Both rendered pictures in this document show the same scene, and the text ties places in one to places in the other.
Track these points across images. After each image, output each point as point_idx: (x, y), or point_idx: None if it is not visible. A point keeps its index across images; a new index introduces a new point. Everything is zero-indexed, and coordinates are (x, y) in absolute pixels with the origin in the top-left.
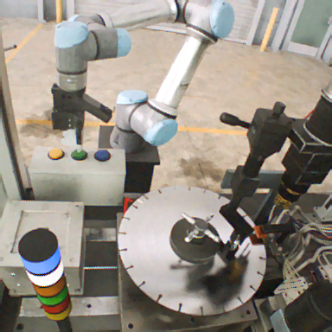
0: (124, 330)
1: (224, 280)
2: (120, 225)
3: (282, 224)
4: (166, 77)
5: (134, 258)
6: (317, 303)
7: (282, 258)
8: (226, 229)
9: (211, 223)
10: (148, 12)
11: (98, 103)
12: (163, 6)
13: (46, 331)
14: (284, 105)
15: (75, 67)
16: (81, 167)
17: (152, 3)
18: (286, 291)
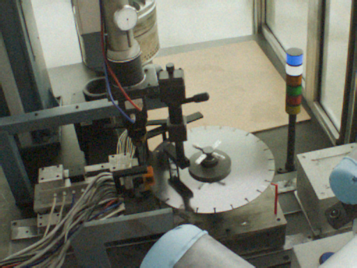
0: None
1: (187, 143)
2: (274, 164)
3: (124, 173)
4: None
5: (256, 146)
6: (160, 66)
7: (123, 179)
8: (179, 176)
9: (193, 179)
10: (344, 244)
11: (347, 211)
12: (320, 266)
13: None
14: (168, 63)
15: None
16: (344, 238)
17: (346, 253)
18: (134, 151)
